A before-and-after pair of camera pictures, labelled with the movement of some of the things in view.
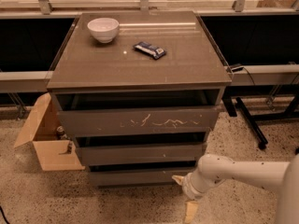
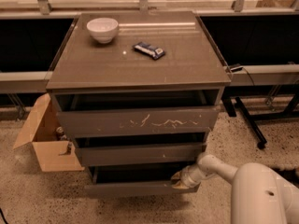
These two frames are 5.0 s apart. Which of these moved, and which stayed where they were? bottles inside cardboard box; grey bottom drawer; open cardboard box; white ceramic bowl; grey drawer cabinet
Moved: grey bottom drawer
Stayed: open cardboard box; white ceramic bowl; bottles inside cardboard box; grey drawer cabinet
